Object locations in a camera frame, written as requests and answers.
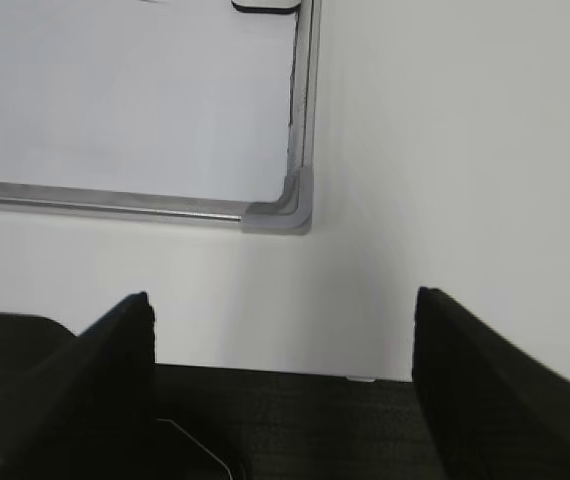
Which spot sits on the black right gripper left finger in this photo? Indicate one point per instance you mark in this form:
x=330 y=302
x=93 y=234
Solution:
x=78 y=406

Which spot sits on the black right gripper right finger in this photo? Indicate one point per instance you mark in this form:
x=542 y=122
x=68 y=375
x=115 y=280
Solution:
x=493 y=411

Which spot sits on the white board with grey frame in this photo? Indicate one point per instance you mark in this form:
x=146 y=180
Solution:
x=167 y=110

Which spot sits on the white board eraser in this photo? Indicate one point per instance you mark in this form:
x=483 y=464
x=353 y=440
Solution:
x=266 y=6

